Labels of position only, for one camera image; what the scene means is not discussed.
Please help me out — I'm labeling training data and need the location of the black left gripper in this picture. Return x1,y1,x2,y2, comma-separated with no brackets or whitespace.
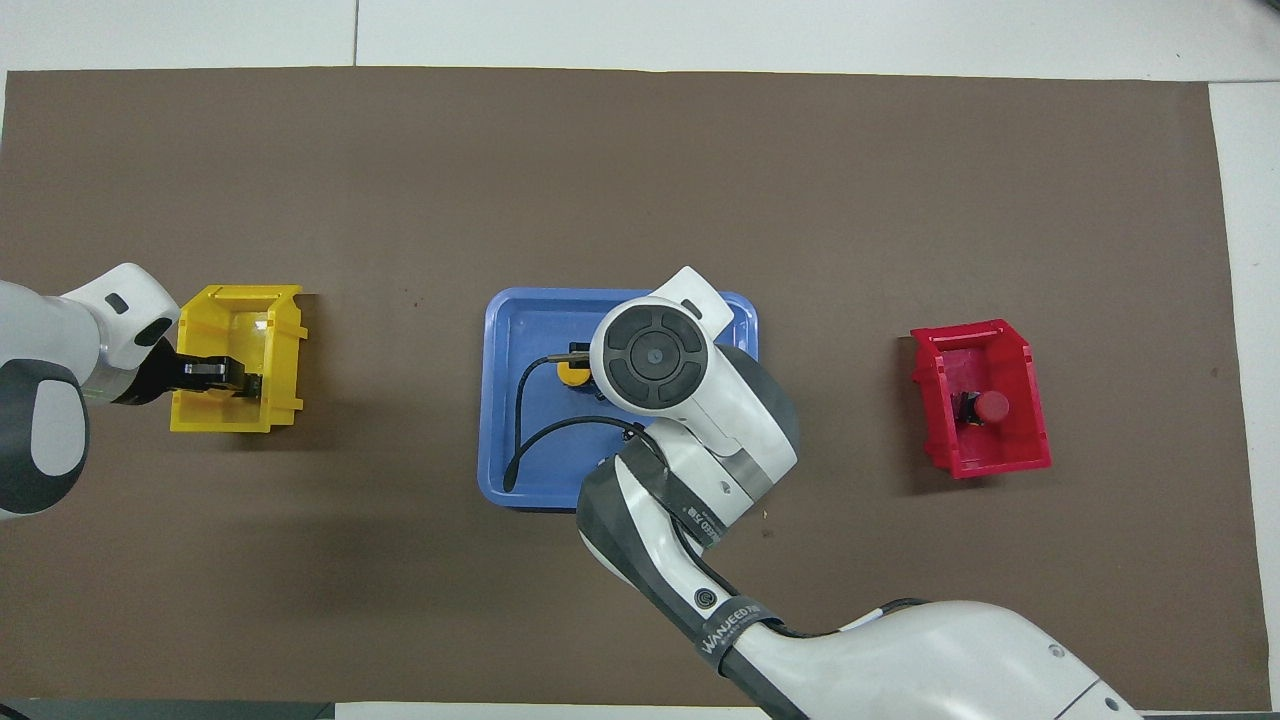
130,338,251,407

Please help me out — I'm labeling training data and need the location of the red push button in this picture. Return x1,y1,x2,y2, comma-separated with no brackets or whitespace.
955,390,1011,429

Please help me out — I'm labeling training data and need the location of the yellow plastic bin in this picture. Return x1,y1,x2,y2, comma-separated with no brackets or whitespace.
168,284,306,435

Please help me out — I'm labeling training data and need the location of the blue plastic tray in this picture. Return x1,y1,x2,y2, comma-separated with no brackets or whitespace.
478,287,760,513

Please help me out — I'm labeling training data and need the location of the brown paper mat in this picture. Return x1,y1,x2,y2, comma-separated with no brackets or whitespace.
0,66,1244,713

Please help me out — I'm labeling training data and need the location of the red plastic bin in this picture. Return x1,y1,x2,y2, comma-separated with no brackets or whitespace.
908,319,1053,480

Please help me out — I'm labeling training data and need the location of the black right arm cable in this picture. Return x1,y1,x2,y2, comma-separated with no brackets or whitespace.
500,350,646,493

